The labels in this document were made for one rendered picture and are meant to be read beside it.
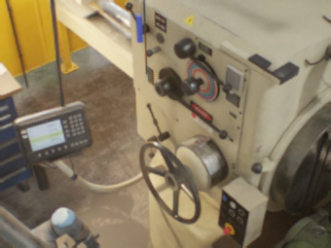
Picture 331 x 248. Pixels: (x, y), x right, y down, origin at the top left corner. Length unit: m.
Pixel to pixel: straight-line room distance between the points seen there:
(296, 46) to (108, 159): 2.44
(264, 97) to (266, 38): 0.21
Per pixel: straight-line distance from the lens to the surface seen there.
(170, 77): 2.04
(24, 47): 4.52
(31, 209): 3.70
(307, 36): 1.80
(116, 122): 4.21
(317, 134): 1.96
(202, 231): 2.74
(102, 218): 3.55
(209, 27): 1.82
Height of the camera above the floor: 2.84
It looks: 43 degrees down
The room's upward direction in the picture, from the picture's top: straight up
